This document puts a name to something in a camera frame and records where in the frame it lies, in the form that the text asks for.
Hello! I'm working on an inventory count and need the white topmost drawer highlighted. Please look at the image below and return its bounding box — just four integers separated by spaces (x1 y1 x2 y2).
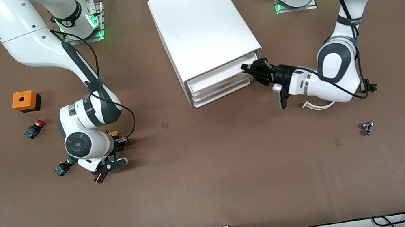
183 55 264 94

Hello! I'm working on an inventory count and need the green push button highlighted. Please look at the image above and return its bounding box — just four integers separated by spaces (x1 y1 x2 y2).
53 155 76 178

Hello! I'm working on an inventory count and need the white middle drawer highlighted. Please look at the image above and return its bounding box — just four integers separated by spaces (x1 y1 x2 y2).
189 74 259 101

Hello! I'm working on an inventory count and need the white lowest drawer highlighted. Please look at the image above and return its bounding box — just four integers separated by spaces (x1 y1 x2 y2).
191 80 257 108

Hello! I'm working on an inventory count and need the red push button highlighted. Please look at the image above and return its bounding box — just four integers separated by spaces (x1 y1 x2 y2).
22 118 48 141

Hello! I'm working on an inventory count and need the white drawer cabinet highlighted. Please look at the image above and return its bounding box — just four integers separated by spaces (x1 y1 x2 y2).
147 0 270 114

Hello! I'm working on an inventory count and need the orange button box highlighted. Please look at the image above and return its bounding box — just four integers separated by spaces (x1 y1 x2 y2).
10 89 43 115

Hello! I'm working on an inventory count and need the dark maroon capacitor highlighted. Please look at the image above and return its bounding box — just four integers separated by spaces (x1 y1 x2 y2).
93 172 110 186

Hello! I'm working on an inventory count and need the white curved plastic piece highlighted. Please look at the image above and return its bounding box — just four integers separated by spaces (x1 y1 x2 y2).
299 96 338 114

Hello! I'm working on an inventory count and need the small black sensor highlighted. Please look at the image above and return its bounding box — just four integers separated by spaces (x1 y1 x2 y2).
360 78 379 95

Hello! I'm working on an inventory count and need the small blue potentiometer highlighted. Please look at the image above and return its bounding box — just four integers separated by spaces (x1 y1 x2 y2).
360 121 376 137

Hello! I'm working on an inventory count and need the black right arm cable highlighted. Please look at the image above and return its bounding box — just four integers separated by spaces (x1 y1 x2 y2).
49 17 140 151

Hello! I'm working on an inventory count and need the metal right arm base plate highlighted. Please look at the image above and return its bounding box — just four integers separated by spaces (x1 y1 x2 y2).
57 0 110 47

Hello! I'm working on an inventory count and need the black looped floor cable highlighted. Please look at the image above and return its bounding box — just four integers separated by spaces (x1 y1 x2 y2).
372 212 405 227

